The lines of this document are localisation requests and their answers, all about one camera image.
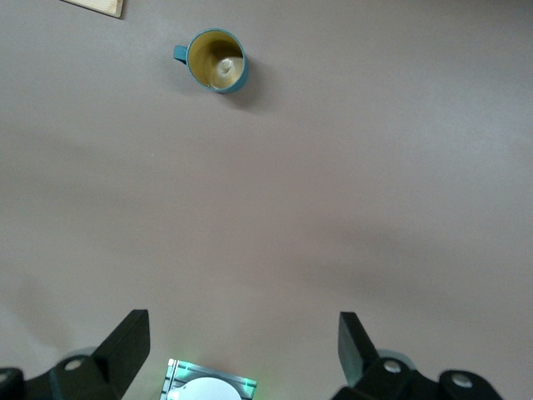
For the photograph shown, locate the teal cup yellow inside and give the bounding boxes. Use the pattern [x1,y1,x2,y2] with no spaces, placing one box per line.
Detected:
[173,27,250,94]

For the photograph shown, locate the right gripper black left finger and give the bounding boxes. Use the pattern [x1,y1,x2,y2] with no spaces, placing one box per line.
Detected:
[0,309,150,400]

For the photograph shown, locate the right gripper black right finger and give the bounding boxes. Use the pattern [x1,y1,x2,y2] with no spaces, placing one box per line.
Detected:
[332,311,505,400]

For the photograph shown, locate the brown table cover sheet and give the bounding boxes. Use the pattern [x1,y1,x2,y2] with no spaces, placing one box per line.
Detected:
[0,0,533,400]

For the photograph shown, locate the bamboo cutting board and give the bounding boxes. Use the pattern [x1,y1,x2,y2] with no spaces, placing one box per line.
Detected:
[60,0,125,20]

